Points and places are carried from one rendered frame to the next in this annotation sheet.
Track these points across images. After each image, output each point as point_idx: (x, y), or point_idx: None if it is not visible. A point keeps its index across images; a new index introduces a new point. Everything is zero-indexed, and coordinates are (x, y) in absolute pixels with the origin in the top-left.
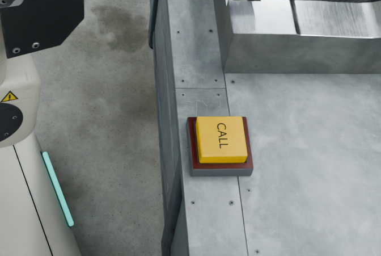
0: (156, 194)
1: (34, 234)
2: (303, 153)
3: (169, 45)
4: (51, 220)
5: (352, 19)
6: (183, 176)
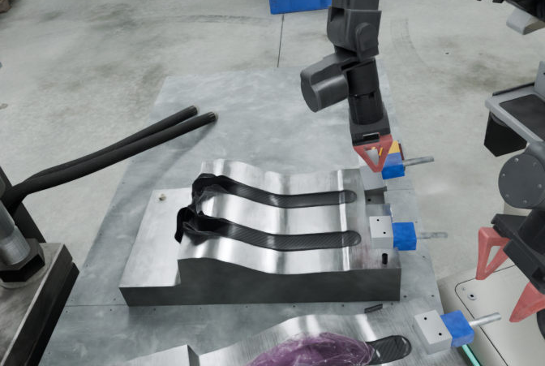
0: None
1: (488, 327)
2: (336, 161)
3: None
4: (479, 338)
5: (299, 183)
6: (404, 149)
